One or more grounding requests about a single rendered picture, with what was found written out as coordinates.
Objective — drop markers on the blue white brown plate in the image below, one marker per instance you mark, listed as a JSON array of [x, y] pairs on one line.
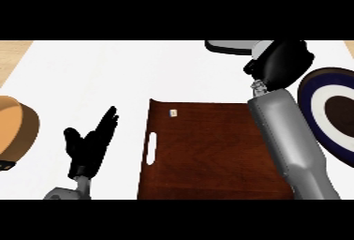
[[339, 115]]

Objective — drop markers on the brown wooden tray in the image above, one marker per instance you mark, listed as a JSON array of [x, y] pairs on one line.
[[207, 150]]

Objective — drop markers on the grey black-rimmed appliance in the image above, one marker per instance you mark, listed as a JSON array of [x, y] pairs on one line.
[[228, 46]]

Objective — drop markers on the tan round bowl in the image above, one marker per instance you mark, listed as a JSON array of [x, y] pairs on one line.
[[17, 131]]

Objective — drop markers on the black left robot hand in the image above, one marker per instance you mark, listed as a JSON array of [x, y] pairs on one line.
[[88, 150]]

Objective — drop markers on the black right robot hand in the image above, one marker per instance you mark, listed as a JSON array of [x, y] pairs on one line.
[[284, 64]]

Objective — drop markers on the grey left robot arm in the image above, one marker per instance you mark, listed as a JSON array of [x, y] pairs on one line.
[[84, 188]]

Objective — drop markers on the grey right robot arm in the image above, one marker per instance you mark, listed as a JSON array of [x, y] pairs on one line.
[[289, 140]]

